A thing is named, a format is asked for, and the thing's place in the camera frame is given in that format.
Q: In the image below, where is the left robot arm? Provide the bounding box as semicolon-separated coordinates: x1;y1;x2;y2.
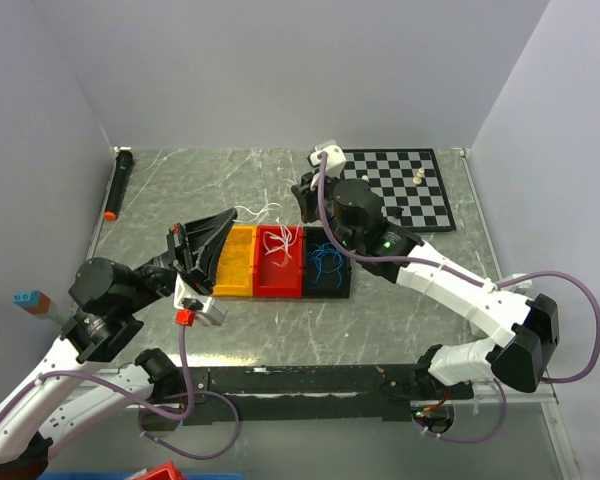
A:
0;209;237;479

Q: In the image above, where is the yellow wire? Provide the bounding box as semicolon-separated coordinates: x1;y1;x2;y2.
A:
217;239;254;286

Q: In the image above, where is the blue brown toy block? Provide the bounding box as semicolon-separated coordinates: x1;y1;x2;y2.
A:
13;290;68;326

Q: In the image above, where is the white wire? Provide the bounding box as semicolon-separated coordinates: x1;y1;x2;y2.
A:
232;202;301;269

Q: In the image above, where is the white chess piece right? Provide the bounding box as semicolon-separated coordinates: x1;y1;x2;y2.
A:
413;167;426;185

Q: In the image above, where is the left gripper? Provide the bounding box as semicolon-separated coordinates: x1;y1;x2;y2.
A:
121;206;238;312

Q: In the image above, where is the grey white stand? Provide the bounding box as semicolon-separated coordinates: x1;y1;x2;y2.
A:
496;273;533;298

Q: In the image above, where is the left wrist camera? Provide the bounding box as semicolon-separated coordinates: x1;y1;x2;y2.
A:
173;276;227;327

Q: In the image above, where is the red bin at bottom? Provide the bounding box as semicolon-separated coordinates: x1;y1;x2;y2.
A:
132;462;186;480

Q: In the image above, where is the red plastic bin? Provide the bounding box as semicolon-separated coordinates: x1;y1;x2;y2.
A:
253;225;303;298

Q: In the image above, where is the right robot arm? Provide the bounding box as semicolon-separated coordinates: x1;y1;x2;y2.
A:
291;173;559;399

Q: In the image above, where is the yellow plastic bin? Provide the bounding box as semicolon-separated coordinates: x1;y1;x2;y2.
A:
213;225;257;297

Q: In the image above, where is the black plastic bin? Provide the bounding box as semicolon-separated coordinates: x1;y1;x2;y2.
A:
302;227;352;299

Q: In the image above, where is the black marker orange cap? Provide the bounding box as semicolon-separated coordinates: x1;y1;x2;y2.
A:
103;150;135;221

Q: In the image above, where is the aluminium rail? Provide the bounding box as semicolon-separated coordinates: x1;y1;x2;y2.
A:
472;381;558;404

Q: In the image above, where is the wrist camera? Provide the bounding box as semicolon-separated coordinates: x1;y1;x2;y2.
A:
173;276;227;327
308;140;347;178

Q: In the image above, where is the blue wire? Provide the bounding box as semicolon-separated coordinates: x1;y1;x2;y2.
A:
307;242;349;291

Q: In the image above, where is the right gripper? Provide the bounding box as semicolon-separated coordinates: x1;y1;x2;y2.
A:
292;168;360;251

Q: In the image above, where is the chessboard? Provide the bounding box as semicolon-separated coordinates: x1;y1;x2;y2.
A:
341;149;456;233

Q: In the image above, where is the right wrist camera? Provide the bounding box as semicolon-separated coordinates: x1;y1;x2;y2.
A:
308;140;347;178

